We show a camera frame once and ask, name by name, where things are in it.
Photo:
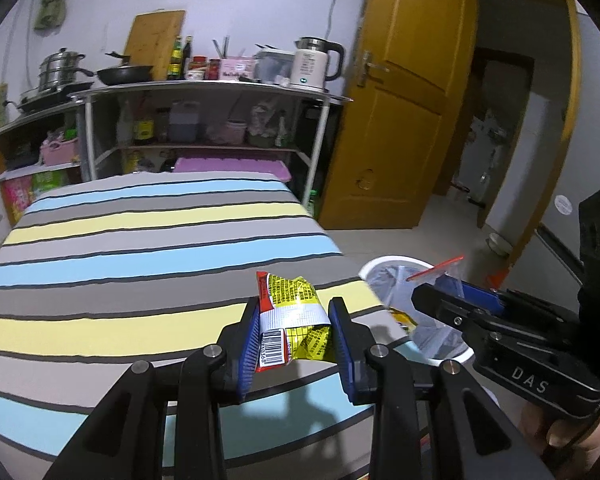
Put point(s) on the operator right hand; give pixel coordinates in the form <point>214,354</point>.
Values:
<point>582,441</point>

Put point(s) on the pink lid storage box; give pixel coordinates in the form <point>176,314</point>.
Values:
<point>256,166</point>

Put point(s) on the white electric kettle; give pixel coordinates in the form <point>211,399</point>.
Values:
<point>310,67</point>

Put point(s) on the black frying pan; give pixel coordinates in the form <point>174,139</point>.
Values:
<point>125,72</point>

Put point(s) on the green bottle on floor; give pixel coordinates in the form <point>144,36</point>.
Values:
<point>313,206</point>

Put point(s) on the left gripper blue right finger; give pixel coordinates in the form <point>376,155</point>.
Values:
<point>350,340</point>

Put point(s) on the red lid jar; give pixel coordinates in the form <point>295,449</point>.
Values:
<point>197,68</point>

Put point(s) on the pink basket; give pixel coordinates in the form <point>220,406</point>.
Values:
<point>56,153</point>

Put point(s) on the blue liquid jug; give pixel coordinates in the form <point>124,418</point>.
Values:
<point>183,122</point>

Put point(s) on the induction cooker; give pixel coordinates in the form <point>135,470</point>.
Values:
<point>48,98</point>

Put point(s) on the wooden cutting board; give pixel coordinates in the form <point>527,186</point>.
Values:
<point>151,39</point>

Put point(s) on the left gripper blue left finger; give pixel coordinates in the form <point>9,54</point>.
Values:
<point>249,338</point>

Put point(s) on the yellow red barcode wrapper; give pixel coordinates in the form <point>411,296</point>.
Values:
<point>293,323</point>

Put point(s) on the dark sauce bottle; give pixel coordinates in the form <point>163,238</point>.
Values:
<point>186,53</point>

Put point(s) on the green oil bottle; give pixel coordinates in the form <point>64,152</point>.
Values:
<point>175,65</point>

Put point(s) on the clear plastic container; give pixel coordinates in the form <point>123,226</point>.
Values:
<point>273,66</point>

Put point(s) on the wooden side shelf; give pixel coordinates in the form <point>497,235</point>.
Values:
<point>23,177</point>

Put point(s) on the grey bin liner bag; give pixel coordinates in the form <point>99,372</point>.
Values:
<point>387,276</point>

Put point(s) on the yellow snack wrapper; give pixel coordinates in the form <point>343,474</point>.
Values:
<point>404,320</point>

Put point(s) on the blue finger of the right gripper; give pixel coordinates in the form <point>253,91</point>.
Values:
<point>478,297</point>

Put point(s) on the striped tablecloth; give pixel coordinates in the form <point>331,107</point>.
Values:
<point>98,275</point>

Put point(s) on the clear zip bag red strip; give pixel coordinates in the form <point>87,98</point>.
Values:
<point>437,335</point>

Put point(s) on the wall power strip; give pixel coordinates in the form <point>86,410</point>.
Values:
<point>4,118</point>

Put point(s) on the steel steamer pot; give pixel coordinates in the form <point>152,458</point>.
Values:
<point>60,68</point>

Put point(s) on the yellow wooden door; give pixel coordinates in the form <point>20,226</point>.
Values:
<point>409,78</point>

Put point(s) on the white metal shelf rack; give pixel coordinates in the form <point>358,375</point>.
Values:
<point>219,101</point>

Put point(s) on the pink utensil holder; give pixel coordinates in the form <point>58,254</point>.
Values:
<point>237,68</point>

